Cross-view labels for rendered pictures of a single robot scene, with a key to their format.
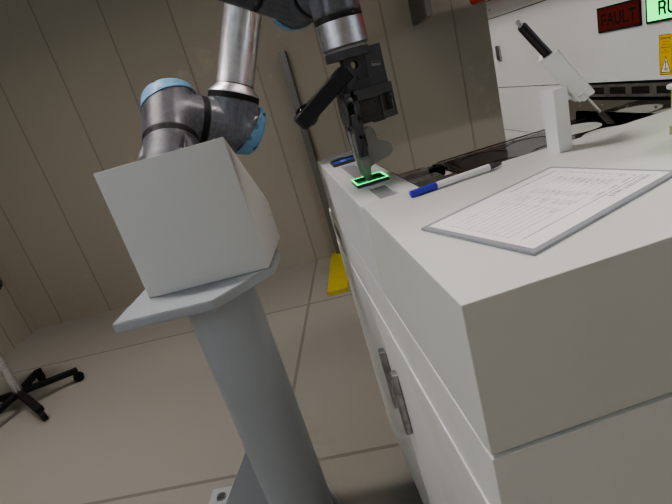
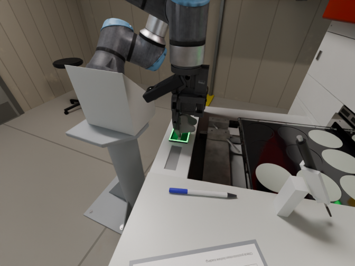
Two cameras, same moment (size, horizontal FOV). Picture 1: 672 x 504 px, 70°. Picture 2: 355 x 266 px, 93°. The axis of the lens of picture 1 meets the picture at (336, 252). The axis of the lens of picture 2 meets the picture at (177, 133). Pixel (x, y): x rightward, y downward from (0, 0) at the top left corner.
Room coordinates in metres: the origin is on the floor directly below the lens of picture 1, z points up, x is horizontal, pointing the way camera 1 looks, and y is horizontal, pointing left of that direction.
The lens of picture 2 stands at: (0.43, -0.19, 1.29)
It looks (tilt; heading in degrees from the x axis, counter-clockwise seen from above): 38 degrees down; 16
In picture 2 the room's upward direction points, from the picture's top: straight up
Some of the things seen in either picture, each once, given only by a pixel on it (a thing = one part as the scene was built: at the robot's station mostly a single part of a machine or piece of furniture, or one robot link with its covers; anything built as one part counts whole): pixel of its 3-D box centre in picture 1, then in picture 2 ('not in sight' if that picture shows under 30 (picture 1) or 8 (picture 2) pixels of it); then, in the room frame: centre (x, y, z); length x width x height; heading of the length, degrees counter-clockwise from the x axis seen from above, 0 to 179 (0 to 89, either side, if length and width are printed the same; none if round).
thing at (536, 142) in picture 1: (559, 149); (302, 155); (0.89, -0.47, 0.90); 0.34 x 0.34 x 0.01; 4
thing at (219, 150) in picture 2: not in sight; (216, 154); (0.86, -0.21, 0.87); 0.36 x 0.08 x 0.03; 4
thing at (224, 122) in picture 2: (409, 178); (218, 122); (1.02, -0.20, 0.89); 0.08 x 0.03 x 0.03; 94
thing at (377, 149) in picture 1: (375, 153); (185, 127); (0.79, -0.11, 1.01); 0.06 x 0.03 x 0.09; 94
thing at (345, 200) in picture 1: (364, 204); (185, 130); (0.93, -0.08, 0.89); 0.55 x 0.09 x 0.14; 4
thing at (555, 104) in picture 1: (566, 98); (305, 191); (0.64, -0.36, 1.03); 0.06 x 0.04 x 0.13; 94
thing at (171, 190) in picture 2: (456, 178); (202, 192); (0.63, -0.19, 0.97); 0.14 x 0.01 x 0.01; 100
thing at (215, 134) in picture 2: (421, 184); (218, 134); (0.94, -0.21, 0.89); 0.08 x 0.03 x 0.03; 94
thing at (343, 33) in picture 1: (342, 36); (187, 54); (0.81, -0.10, 1.19); 0.08 x 0.08 x 0.05
